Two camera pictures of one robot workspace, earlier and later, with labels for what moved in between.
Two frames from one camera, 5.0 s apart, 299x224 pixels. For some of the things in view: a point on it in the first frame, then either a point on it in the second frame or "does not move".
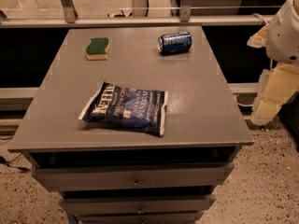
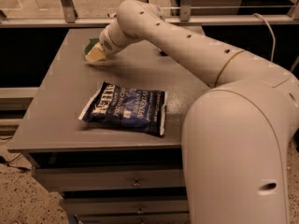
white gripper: (284, 37) to (106, 42)
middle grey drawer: (138, 204) does not move
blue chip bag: (141, 109) does not move
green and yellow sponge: (98, 49) does not move
